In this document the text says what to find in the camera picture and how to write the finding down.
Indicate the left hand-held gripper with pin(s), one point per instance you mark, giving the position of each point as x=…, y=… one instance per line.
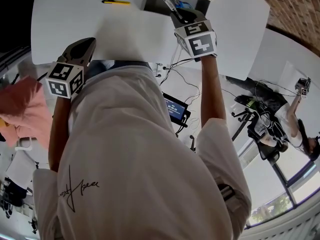
x=62, y=81

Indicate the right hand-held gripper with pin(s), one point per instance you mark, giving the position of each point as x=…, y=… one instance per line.
x=197, y=41

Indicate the blue-handled scissors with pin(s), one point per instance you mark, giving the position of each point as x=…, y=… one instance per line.
x=185, y=4

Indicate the black and white marker pen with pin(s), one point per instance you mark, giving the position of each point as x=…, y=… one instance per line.
x=168, y=2

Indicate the yellow utility knife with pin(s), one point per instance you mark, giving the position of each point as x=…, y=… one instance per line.
x=115, y=2

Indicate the person's right forearm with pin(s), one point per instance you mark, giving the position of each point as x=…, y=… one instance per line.
x=212, y=91

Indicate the pink cloth bundle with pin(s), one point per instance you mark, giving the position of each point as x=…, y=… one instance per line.
x=25, y=109

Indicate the black tablet with blue screen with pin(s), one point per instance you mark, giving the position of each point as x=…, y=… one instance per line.
x=175, y=107

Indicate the white upright panel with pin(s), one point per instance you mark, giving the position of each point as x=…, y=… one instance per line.
x=275, y=59

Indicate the yellow cushion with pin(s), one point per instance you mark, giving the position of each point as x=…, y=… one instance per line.
x=2, y=123

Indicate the person's white shirt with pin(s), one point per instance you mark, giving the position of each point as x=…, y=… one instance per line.
x=145, y=164

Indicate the large window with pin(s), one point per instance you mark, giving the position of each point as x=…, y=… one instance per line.
x=265, y=184

